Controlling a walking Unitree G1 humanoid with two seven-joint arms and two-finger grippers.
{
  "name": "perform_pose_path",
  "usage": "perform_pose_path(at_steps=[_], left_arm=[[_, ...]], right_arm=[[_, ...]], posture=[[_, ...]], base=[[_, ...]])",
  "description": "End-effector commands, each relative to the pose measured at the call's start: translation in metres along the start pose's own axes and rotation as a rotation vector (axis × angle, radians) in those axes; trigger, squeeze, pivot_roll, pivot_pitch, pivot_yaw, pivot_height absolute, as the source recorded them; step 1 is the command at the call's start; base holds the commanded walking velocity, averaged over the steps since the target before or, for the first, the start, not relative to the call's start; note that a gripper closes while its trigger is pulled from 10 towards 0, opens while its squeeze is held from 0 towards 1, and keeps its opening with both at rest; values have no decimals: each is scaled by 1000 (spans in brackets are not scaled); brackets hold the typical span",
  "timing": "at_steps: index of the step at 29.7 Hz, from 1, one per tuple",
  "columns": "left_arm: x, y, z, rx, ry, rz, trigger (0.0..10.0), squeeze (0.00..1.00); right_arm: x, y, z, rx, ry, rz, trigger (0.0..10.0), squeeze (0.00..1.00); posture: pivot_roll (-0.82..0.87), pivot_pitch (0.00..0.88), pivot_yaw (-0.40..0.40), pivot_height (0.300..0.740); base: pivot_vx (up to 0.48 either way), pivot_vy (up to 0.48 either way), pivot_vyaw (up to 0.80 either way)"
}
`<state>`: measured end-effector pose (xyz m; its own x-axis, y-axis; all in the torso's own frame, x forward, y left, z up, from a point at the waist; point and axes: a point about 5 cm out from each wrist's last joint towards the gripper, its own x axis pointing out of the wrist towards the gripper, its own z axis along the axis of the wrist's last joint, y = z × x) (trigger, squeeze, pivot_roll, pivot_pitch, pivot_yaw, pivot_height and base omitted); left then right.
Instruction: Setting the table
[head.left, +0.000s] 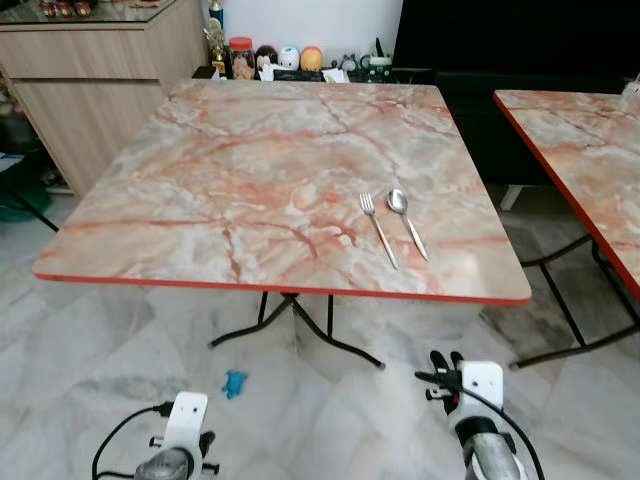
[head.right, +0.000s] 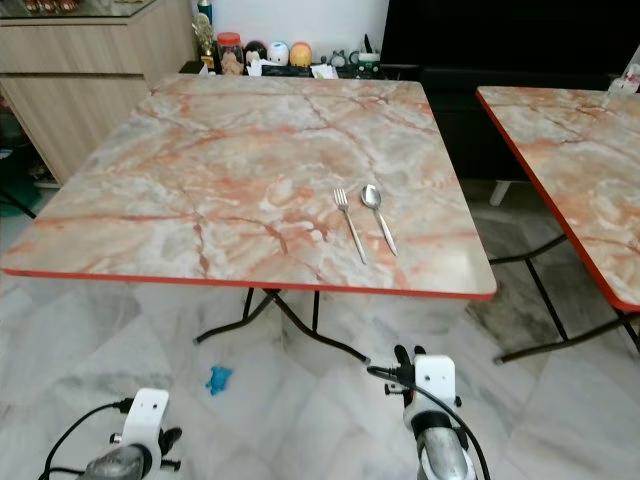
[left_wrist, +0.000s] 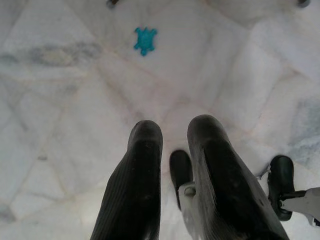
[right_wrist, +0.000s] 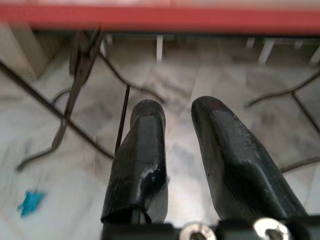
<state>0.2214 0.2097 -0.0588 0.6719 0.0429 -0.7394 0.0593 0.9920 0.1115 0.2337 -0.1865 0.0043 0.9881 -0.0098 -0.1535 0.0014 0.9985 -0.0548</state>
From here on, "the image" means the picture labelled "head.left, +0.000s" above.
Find small blue toy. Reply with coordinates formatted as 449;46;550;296
221;370;249;400

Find black folding table legs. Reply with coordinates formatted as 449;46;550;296
507;234;640;370
207;290;387;370

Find silver metal fork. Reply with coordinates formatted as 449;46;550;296
361;193;400;270

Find silver metal spoon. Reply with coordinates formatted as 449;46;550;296
386;188;430;262

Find black television console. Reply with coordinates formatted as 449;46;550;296
395;66;640;212

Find green and white cup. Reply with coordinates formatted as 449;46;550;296
364;54;394;81

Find orange round toy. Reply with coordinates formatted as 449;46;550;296
300;45;325;73

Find black flat-screen television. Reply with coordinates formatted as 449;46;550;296
392;0;640;73

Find white round toy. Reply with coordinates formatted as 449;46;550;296
278;46;302;72

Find red-lidded clear jar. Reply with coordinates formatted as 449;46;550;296
228;37;256;81

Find light wooden cabinet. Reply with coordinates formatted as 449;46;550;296
0;0;210;198

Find gold trophy with blue ball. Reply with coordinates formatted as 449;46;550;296
204;0;227;77

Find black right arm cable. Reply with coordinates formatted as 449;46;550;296
414;371;547;480

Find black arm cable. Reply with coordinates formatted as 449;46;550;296
414;371;547;480
91;401;177;480

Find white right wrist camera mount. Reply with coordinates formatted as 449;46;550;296
459;361;505;422

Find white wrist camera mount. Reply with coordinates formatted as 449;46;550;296
459;361;505;422
162;391;210;457

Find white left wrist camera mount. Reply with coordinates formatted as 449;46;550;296
162;391;210;457

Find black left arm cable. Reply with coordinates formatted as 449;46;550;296
91;401;177;480

